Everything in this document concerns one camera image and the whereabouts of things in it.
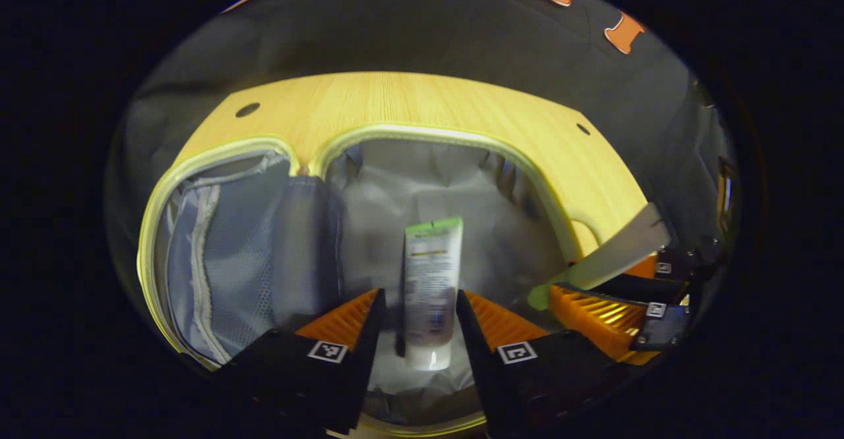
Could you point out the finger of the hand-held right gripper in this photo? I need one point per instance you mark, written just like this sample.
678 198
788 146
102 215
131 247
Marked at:
646 291
672 261

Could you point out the white tube with green end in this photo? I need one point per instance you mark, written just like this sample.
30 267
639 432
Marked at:
432 281

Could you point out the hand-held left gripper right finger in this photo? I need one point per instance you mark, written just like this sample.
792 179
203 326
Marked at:
471 340

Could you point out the white tube with green cap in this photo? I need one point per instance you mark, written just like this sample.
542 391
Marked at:
620 254

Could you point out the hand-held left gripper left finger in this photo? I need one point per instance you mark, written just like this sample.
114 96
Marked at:
372 333

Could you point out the pale yellow suitcase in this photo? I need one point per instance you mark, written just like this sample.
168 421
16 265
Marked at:
428 182

